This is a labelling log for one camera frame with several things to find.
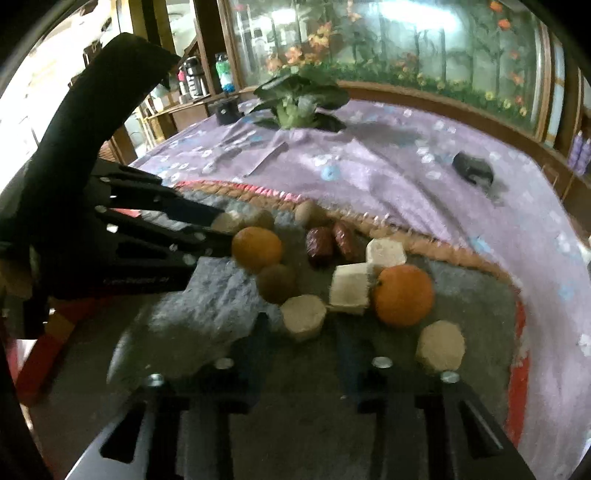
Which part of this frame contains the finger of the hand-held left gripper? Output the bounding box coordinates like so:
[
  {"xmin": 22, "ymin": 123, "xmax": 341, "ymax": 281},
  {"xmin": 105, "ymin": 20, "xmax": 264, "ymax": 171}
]
[
  {"xmin": 98, "ymin": 167, "xmax": 228, "ymax": 228},
  {"xmin": 96, "ymin": 211, "xmax": 235, "ymax": 278}
]

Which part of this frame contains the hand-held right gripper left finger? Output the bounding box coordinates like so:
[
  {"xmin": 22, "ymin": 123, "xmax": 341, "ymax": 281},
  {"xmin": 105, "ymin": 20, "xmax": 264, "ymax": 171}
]
[{"xmin": 65, "ymin": 313, "xmax": 274, "ymax": 480}]

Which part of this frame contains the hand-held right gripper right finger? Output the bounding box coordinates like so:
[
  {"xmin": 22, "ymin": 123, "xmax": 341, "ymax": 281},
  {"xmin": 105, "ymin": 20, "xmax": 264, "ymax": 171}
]
[{"xmin": 336, "ymin": 318, "xmax": 537, "ymax": 480}]

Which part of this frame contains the grey cloth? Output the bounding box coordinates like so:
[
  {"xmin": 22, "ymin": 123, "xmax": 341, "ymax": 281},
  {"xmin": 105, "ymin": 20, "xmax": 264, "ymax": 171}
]
[{"xmin": 148, "ymin": 256, "xmax": 284, "ymax": 356}]

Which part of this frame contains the beige square block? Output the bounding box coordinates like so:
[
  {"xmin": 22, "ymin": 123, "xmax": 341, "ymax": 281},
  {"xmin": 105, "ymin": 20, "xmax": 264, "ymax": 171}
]
[{"xmin": 329, "ymin": 262, "xmax": 372, "ymax": 315}]

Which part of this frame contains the orange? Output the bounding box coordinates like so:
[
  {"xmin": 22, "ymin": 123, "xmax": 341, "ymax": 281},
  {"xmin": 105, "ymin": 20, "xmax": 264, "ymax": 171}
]
[
  {"xmin": 373, "ymin": 264, "xmax": 435, "ymax": 328},
  {"xmin": 231, "ymin": 226, "xmax": 284, "ymax": 274}
]

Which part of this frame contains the red date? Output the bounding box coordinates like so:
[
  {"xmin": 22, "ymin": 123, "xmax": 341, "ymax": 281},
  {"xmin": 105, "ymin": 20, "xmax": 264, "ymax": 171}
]
[
  {"xmin": 305, "ymin": 226, "xmax": 334, "ymax": 267},
  {"xmin": 333, "ymin": 220, "xmax": 365, "ymax": 261}
]

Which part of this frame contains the red cardboard box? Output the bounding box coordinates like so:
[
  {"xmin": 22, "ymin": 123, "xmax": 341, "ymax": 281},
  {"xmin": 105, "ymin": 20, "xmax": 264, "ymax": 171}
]
[{"xmin": 14, "ymin": 295, "xmax": 107, "ymax": 407}]

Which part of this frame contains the grey mat with braided edge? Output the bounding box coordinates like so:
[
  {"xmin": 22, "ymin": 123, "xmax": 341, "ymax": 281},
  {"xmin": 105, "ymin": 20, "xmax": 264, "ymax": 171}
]
[{"xmin": 28, "ymin": 181, "xmax": 529, "ymax": 480}]

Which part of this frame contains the wooden shelf unit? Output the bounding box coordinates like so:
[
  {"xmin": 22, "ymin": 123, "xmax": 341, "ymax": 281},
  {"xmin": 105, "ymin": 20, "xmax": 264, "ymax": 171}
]
[{"xmin": 106, "ymin": 0, "xmax": 241, "ymax": 162}]

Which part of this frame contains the small black cylinder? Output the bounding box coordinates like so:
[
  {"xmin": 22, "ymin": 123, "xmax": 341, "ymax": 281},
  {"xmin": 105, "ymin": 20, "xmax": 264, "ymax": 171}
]
[{"xmin": 209, "ymin": 96, "xmax": 240, "ymax": 125}]

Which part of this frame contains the dark thermos flask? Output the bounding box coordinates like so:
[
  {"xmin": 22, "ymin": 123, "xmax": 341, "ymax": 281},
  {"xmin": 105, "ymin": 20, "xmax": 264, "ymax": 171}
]
[{"xmin": 178, "ymin": 56, "xmax": 206, "ymax": 100}]

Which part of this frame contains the green plastic bottle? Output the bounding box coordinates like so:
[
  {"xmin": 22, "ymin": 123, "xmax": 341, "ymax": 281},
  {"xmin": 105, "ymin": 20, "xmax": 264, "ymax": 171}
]
[{"xmin": 215, "ymin": 53, "xmax": 237, "ymax": 93}]

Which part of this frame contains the green leafy vegetable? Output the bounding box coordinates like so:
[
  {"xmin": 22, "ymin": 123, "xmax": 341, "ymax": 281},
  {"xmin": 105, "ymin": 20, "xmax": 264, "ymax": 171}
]
[{"xmin": 253, "ymin": 69, "xmax": 350, "ymax": 132}]

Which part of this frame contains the purple floral blanket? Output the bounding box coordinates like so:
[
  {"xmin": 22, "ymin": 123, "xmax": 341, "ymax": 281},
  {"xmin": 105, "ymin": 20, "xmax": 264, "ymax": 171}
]
[{"xmin": 129, "ymin": 99, "xmax": 591, "ymax": 480}]

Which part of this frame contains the floral painted glass panel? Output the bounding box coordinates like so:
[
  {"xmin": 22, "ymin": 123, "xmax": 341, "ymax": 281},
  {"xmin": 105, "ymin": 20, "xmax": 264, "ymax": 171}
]
[{"xmin": 217, "ymin": 0, "xmax": 555, "ymax": 139}]

